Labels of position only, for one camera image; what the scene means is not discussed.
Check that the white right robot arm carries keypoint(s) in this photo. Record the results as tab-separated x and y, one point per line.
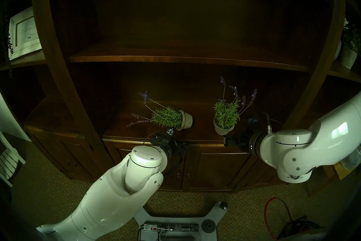
296	153

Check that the green plant in white pot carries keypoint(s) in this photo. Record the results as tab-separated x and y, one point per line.
348	57

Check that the dark trailing plant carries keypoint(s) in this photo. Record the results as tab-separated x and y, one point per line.
10	45

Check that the black star knob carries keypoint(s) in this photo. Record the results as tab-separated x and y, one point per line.
223	205

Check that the pale vase with white flowers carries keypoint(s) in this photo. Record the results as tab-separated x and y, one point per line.
337	49

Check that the grey power strip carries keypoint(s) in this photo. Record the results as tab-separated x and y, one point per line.
175	227

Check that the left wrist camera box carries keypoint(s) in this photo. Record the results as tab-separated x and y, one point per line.
170	131

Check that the black round rubber cap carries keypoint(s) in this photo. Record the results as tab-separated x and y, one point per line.
208	226

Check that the fake lavender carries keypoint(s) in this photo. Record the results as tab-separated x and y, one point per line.
166	117
225	116

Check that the light wooden side table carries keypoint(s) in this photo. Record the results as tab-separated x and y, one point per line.
341	173

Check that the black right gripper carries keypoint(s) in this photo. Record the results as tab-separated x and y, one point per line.
241	137

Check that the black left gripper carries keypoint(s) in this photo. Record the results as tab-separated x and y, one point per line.
169	145

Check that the dark wooden shelf cabinet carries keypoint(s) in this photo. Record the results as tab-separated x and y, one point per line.
197	17

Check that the grey metal robot base plate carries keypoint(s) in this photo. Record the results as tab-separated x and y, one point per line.
215	213

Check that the white framed certificate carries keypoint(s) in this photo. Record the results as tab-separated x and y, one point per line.
26	31

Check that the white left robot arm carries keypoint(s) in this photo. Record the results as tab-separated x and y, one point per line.
107	201

